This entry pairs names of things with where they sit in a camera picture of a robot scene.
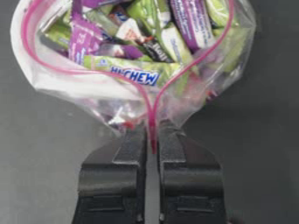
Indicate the clear bag with pink zip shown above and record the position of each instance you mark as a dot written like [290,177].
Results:
[58,81]

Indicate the green Hi-Chew candy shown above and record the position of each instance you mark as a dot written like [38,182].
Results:
[133,76]

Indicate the dark brown wrapped candy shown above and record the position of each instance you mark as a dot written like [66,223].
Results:
[155,51]

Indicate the white green wrapped candy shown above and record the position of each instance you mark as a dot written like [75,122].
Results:
[175,43]

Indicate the purple wrapped candy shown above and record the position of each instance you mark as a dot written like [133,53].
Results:
[191,23]
[83,38]

